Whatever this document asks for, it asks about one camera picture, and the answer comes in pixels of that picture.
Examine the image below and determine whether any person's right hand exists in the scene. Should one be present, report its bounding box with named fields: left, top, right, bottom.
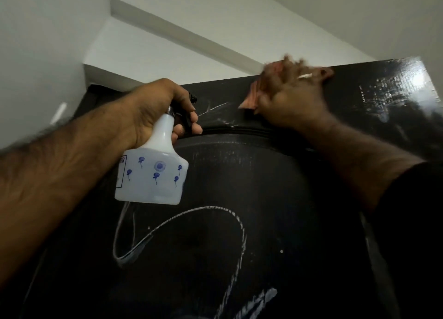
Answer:
left=254, top=55, right=335, bottom=129

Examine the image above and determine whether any orange checked cloth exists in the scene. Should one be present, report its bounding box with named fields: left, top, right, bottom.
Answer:
left=238, top=60, right=281, bottom=115

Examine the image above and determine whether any black wooden door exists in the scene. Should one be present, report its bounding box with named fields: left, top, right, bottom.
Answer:
left=0, top=56, right=443, bottom=319

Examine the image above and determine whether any white spray bottle black trigger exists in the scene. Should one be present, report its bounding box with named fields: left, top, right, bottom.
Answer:
left=114, top=93, right=198, bottom=206

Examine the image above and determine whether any person's left forearm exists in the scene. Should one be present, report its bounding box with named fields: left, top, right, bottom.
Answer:
left=0, top=100, right=139, bottom=288

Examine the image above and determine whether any person's left hand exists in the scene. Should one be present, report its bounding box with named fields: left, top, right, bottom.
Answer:
left=123, top=78, right=204, bottom=150

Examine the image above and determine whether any black right sleeve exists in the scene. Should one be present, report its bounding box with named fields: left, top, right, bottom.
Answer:
left=366, top=161, right=443, bottom=319

